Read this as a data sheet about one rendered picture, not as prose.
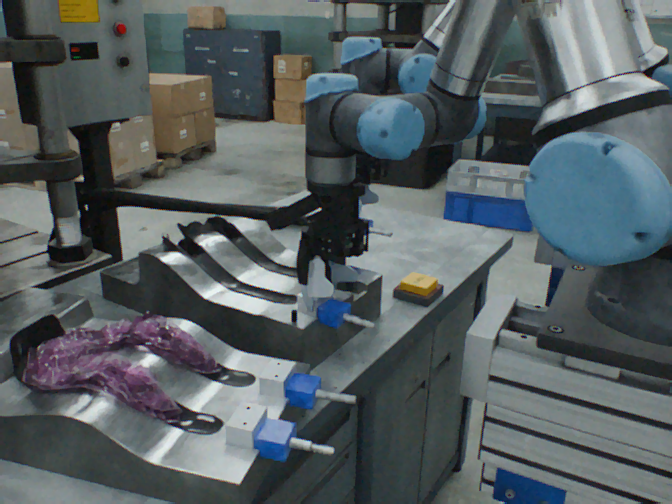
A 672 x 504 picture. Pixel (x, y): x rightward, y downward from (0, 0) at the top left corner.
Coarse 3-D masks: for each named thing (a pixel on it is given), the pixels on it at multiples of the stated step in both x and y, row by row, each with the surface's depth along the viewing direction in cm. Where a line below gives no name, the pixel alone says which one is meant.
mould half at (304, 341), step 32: (256, 224) 127; (160, 256) 108; (224, 256) 115; (288, 256) 122; (128, 288) 116; (160, 288) 110; (192, 288) 105; (224, 288) 107; (288, 288) 107; (192, 320) 108; (224, 320) 103; (256, 320) 98; (288, 320) 96; (256, 352) 101; (288, 352) 97; (320, 352) 100
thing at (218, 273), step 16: (192, 224) 119; (208, 224) 120; (224, 224) 124; (192, 240) 114; (240, 240) 121; (192, 256) 115; (208, 256) 113; (256, 256) 119; (208, 272) 110; (224, 272) 112; (288, 272) 116; (240, 288) 109; (256, 288) 108; (288, 304) 101
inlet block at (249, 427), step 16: (240, 416) 74; (256, 416) 74; (240, 432) 72; (256, 432) 73; (272, 432) 73; (288, 432) 73; (256, 448) 73; (272, 448) 72; (288, 448) 73; (304, 448) 73; (320, 448) 72
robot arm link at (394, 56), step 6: (390, 54) 110; (396, 54) 110; (402, 54) 110; (390, 60) 110; (396, 60) 110; (390, 66) 110; (396, 66) 109; (390, 72) 110; (396, 72) 107; (390, 78) 111; (396, 78) 108; (390, 84) 112; (396, 84) 112
